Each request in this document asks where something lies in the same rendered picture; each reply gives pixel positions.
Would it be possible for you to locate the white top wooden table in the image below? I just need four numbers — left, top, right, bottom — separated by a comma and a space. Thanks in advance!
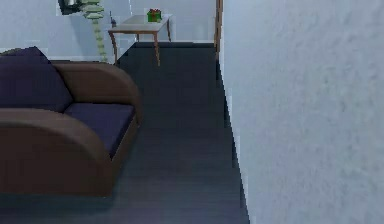
107, 13, 174, 67

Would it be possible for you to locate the green gift box red ribbon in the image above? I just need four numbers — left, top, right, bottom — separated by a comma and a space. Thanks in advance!
146, 8, 163, 24

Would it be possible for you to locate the brown sofa with purple cushions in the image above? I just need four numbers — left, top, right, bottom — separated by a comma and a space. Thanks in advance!
0, 46, 144, 198

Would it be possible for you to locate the brown wooden door frame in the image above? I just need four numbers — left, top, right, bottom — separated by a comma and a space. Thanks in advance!
214, 0, 224, 61

